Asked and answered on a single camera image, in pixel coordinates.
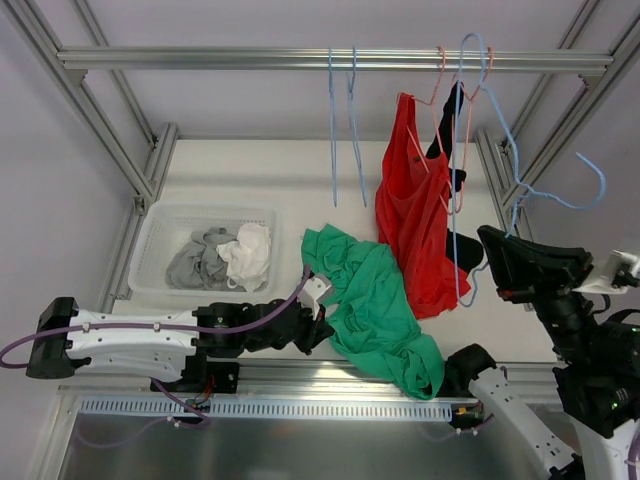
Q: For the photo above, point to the red tank top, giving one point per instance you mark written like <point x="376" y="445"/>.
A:
<point x="412" y="213"/>

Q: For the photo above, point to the aluminium hanging rail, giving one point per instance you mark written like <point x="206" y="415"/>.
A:
<point x="308" y="59"/>

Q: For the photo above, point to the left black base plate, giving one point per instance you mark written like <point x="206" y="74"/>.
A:
<point x="220" y="377"/>

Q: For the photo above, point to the grey tank top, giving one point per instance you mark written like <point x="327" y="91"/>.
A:
<point x="198" y="266"/>

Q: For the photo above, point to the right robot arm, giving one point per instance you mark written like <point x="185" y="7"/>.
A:
<point x="598" y="384"/>

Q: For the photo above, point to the green tank top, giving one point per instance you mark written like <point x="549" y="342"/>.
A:
<point x="374" y="326"/>

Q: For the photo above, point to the white slotted cable duct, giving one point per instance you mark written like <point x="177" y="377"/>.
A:
<point x="255" y="408"/>

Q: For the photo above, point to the white plastic basket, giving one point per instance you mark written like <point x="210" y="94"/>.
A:
<point x="168" y="227"/>

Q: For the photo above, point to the blue hanger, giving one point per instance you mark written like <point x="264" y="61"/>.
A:
<point x="353" y="125"/>
<point x="332" y="125"/>
<point x="529" y="190"/>

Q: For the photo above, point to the white tank top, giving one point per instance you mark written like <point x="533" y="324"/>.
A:
<point x="248" y="257"/>

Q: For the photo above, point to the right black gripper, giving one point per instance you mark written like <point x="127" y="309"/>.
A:
<point x="542" y="279"/>

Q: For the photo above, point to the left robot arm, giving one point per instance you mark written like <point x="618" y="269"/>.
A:
<point x="175" y="348"/>

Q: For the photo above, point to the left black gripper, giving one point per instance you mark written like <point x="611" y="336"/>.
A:
<point x="310" y="329"/>

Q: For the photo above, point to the pink hanger far right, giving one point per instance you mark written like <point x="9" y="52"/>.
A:
<point x="467" y="125"/>

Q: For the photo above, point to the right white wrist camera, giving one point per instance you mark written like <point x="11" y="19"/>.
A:
<point x="615" y="276"/>

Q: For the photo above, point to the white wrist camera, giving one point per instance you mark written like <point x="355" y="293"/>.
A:
<point x="314" y="291"/>
<point x="615" y="276"/>

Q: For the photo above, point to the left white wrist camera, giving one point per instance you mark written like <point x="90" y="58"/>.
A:
<point x="314" y="291"/>

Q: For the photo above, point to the black tank top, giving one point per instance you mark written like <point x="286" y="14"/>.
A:
<point x="470" y="251"/>

